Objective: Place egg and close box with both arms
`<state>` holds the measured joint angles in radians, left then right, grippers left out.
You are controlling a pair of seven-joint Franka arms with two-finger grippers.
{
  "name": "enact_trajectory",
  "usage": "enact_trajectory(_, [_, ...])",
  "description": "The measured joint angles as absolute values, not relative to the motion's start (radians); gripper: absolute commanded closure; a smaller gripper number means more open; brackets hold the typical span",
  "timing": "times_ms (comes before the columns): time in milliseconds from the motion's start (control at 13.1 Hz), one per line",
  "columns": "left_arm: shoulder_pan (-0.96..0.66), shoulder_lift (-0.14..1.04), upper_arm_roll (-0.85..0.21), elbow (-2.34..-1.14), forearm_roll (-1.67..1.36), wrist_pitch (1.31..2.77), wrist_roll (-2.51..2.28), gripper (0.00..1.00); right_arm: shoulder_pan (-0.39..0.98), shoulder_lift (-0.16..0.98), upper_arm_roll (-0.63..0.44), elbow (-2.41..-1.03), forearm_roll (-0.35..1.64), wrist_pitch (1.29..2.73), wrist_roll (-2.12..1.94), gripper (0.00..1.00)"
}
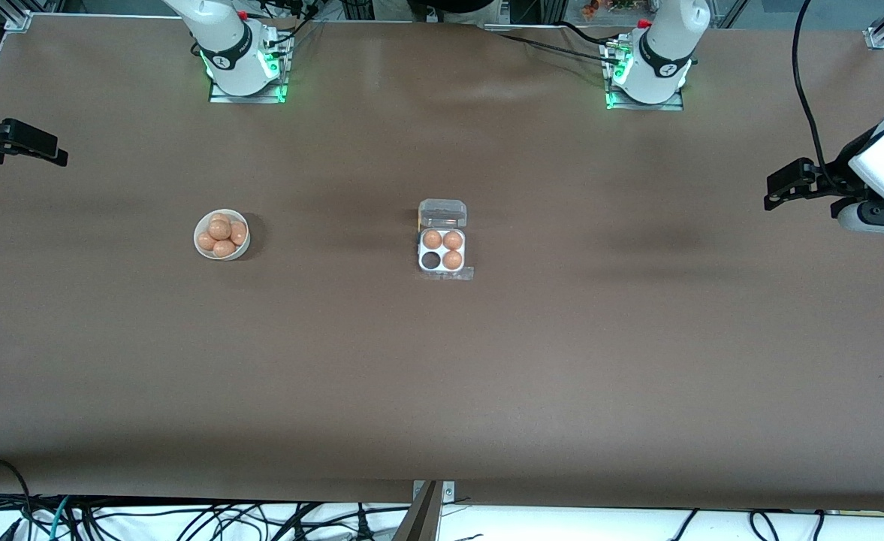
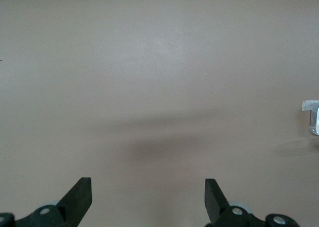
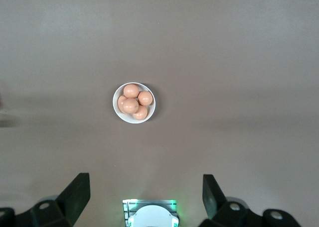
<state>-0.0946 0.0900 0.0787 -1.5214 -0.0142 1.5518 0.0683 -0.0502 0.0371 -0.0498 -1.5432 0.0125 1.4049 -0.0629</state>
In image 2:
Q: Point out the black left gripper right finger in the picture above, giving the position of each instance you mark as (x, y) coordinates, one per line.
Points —
(216, 207)

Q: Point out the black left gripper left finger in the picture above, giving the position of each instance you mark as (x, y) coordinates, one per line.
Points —
(74, 204)

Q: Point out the clear plastic egg box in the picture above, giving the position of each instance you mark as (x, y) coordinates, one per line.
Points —
(314, 105)

